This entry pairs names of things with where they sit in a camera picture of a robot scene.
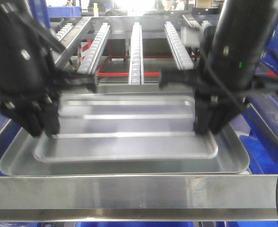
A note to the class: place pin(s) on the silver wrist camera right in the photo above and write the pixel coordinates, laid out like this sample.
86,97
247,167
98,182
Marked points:
191,36

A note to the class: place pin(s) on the small silver ribbed tray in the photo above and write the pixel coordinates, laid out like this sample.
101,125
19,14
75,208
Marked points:
125,127

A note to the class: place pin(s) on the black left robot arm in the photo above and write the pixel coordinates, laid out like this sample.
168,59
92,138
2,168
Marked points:
25,45

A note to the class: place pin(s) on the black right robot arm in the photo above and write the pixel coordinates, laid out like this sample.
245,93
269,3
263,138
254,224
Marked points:
230,53

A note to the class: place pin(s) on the middle white roller track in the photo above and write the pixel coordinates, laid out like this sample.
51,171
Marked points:
136,69

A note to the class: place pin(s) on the blue crate below right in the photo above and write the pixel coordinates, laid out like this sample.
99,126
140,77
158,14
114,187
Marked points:
264,119

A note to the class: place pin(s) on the steel front rack beam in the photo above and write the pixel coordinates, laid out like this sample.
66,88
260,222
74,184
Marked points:
138,198

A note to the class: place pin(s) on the yellow bottle in background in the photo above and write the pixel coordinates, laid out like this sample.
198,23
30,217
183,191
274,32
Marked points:
95,9

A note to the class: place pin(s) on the left steel divider rail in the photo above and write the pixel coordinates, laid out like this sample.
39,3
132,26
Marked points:
71,41

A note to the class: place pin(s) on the right white roller track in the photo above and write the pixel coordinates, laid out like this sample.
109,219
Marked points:
182,58

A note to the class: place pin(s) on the white roller track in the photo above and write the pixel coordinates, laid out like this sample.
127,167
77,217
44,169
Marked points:
93,54
182,58
136,69

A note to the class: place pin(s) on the large silver tray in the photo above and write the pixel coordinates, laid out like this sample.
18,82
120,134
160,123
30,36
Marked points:
232,158

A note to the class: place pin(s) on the left white roller track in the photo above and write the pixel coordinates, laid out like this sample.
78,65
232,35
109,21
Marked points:
93,54

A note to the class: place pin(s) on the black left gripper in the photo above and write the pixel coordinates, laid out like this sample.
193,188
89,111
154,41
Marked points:
32,100

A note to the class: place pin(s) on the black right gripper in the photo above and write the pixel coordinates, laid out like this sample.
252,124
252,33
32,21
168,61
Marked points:
217,93

